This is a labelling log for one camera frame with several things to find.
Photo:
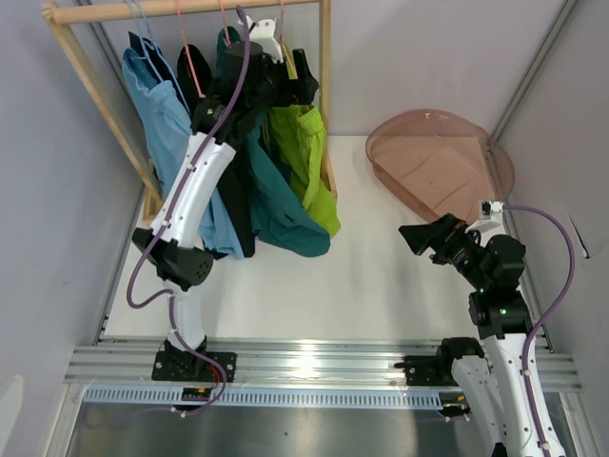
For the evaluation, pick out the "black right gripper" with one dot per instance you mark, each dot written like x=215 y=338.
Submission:
x=421 y=236

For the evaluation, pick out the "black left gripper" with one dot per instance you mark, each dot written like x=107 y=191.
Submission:
x=298 y=91

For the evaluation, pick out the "pink hanger of green shorts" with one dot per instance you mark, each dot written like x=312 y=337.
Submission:
x=287 y=54

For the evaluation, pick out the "lime green shorts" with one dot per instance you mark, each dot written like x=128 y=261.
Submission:
x=299 y=134

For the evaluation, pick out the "pink hanger of teal shorts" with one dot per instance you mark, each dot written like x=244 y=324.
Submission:
x=224 y=24

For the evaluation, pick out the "teal shorts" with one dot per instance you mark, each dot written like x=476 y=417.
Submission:
x=276 y=215

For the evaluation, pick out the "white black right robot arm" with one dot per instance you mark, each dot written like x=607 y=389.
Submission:
x=496 y=371

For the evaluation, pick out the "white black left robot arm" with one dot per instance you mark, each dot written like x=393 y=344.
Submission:
x=219 y=126

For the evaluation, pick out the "black shorts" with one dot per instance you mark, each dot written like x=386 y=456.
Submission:
x=226 y=226

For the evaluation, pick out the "pink hanger of black shorts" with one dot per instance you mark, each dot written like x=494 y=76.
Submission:
x=192 y=71

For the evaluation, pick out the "light blue shorts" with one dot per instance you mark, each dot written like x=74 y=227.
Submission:
x=167 y=130

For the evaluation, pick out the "navy blue shorts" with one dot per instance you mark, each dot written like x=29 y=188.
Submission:
x=156 y=64

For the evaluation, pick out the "translucent pink plastic basket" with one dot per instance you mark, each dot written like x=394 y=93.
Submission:
x=437 y=162

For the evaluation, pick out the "wooden clothes rack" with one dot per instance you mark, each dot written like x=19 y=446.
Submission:
x=60 y=19

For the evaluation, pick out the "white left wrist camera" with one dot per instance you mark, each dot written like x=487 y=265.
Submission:
x=263 y=33

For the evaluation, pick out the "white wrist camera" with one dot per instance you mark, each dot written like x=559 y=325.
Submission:
x=263 y=33
x=490 y=220

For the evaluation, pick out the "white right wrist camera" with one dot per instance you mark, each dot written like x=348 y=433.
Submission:
x=490 y=220

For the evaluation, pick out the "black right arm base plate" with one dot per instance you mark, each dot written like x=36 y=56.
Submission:
x=425 y=371

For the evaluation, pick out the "aluminium mounting rail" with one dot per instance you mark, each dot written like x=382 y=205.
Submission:
x=300 y=363

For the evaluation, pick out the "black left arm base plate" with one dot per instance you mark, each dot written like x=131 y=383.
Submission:
x=223 y=364

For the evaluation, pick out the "white slotted cable duct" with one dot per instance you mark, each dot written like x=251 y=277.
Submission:
x=266 y=397

